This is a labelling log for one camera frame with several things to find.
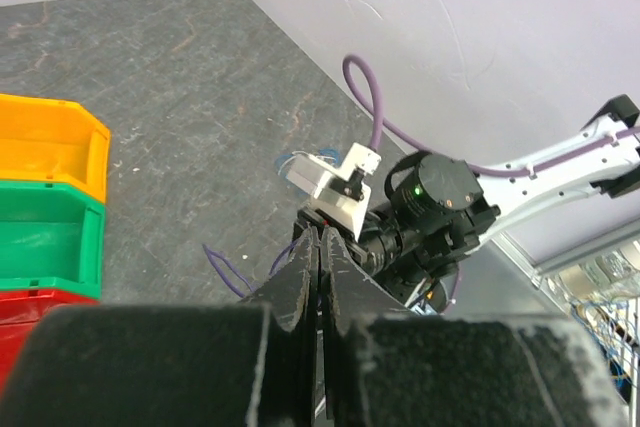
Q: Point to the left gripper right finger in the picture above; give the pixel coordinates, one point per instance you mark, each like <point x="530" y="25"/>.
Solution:
<point x="387" y="366"/>

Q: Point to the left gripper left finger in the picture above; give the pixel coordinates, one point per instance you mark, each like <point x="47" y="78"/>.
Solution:
<point x="251" y="363"/>

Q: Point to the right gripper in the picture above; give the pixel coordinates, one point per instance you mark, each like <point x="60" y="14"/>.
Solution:
<point x="375" y="251"/>

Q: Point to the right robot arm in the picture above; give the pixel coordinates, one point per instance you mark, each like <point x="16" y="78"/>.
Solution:
<point x="439" y="210"/>

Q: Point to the green bin upper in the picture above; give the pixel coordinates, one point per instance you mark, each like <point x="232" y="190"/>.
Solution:
<point x="52" y="236"/>

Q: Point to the red plastic bin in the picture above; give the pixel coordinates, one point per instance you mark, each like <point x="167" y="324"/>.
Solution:
<point x="21" y="310"/>

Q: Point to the yellow plastic bin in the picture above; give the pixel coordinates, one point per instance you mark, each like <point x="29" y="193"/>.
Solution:
<point x="54" y="141"/>

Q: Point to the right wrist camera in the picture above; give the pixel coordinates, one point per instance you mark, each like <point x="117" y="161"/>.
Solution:
<point x="339" y="192"/>

